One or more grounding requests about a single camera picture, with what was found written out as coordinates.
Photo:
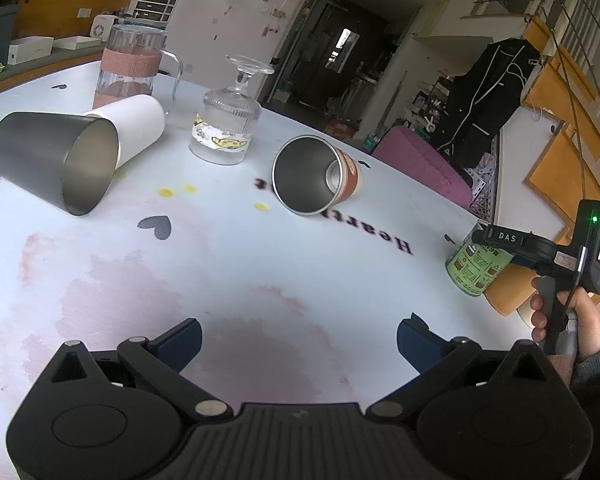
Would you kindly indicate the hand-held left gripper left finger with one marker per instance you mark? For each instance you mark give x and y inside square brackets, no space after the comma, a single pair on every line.
[184,342]

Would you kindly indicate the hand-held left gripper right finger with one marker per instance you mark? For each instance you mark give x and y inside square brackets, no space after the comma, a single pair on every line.
[416,344]

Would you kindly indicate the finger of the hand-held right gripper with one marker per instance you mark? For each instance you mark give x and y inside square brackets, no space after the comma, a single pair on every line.
[479,237]

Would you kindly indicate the green printed cup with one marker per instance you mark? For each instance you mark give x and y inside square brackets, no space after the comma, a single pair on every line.
[472,270]

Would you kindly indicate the orange banded metal cup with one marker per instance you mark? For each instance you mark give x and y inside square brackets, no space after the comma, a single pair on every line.
[347,175]

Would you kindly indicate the person's right forearm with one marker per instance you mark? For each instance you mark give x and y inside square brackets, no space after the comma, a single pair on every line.
[597,365]

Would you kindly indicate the white cup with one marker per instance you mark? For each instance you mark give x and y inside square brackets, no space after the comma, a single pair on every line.
[140,122]

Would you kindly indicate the dark grey metal cup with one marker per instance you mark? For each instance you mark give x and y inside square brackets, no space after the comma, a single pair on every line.
[27,150]

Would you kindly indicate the person's right hand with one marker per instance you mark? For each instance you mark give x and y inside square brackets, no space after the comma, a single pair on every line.
[591,325]

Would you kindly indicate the perforated white panel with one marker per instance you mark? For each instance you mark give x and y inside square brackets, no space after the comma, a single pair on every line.
[486,185]

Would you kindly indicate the tan wooden chair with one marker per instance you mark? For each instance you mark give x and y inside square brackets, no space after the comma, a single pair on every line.
[510,295]

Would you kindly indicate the pink cushioned stool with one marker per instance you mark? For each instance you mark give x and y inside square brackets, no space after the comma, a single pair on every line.
[420,165]

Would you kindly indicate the orange wooden cabinet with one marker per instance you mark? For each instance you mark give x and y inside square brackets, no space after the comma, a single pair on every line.
[565,125]

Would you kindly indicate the black hanging jacket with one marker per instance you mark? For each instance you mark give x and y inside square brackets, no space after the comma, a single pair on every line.
[485,95]

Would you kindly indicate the orange box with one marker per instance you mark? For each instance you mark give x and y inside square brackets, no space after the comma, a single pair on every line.
[341,129]

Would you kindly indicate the ribbed glass goblet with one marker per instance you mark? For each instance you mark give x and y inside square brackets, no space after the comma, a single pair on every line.
[225,125]

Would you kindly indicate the glass pitcher with pink band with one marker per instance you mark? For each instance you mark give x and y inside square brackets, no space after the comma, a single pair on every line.
[130,62]

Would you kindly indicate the white cardboard box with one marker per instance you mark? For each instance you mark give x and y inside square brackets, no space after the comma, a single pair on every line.
[77,41]
[27,49]

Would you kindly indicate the small white fan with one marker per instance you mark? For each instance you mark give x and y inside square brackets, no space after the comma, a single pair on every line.
[102,26]

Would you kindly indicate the dark drawer unit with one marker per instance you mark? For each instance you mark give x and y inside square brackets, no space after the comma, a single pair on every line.
[154,7]

